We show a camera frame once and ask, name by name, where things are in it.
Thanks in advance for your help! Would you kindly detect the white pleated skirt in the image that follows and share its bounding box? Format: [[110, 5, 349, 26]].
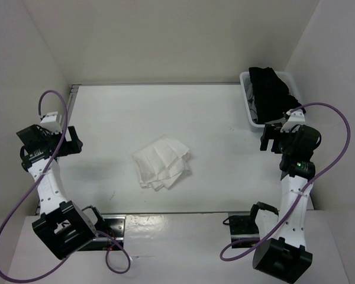
[[133, 134, 191, 191]]

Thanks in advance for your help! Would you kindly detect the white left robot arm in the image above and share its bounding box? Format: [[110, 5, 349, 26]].
[[17, 124, 106, 260]]

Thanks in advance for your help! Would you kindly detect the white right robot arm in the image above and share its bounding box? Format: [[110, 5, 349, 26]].
[[247, 125, 321, 283]]

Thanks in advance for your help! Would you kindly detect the black skirt in basket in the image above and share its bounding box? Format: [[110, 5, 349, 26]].
[[248, 67, 301, 124]]

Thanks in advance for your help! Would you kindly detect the grey skirt in basket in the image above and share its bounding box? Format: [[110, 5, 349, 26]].
[[245, 82, 257, 123]]

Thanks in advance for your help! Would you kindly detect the white perforated plastic basket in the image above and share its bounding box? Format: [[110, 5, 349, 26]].
[[239, 71, 303, 133]]

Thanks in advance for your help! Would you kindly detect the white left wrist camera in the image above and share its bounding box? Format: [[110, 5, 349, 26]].
[[40, 111, 62, 133]]

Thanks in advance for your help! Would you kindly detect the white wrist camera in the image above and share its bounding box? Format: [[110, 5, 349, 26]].
[[40, 111, 62, 133], [280, 109, 306, 133]]

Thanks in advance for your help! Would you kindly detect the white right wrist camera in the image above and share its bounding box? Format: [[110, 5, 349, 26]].
[[280, 109, 306, 133]]

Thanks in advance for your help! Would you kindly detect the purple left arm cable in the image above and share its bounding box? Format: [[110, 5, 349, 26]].
[[0, 90, 131, 281]]

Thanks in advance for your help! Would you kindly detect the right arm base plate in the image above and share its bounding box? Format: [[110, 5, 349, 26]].
[[222, 211, 259, 249]]

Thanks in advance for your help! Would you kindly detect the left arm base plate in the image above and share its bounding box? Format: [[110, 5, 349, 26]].
[[79, 214, 126, 251]]

